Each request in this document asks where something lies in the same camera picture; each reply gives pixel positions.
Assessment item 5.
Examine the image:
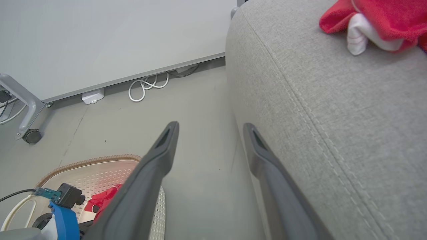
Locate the blue and white left gripper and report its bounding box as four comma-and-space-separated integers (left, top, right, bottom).
32, 200, 80, 240

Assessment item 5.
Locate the plain red garment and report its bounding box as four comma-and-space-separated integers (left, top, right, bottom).
84, 183, 122, 222

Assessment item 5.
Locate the grey fabric sofa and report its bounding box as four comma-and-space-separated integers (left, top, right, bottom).
225, 0, 427, 240

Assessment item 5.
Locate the teal camera connector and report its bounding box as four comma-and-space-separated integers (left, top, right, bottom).
33, 187, 62, 202

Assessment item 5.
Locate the white power adapter box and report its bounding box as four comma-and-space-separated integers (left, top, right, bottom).
81, 87, 105, 105

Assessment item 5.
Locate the thin black floor cable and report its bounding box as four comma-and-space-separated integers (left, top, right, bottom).
166, 62, 201, 78

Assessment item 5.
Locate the black camera cable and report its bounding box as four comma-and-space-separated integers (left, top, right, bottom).
0, 189, 37, 203

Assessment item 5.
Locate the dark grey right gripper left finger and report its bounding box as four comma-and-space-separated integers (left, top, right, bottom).
82, 121, 180, 240

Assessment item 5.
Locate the white plastic laundry basket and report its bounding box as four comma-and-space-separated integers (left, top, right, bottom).
0, 154, 166, 240

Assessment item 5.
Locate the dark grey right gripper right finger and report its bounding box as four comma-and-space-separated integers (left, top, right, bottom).
243, 122, 334, 240

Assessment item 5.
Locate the white coiled cable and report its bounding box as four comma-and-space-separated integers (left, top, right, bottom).
128, 72, 170, 103

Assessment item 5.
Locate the black floor cable bundle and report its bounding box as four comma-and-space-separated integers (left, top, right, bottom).
0, 89, 15, 119

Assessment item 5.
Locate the black caster wheel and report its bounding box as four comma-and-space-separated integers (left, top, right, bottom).
22, 129, 43, 145

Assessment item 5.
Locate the white floor cable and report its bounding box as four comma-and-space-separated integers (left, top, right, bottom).
0, 98, 28, 126

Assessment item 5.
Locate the white partition panel grey frame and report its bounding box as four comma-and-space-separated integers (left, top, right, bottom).
0, 0, 249, 140

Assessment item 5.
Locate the red garment with white trim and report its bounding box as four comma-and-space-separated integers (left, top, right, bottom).
319, 0, 427, 56

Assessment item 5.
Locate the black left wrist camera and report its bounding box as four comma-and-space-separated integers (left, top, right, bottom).
55, 183, 86, 209

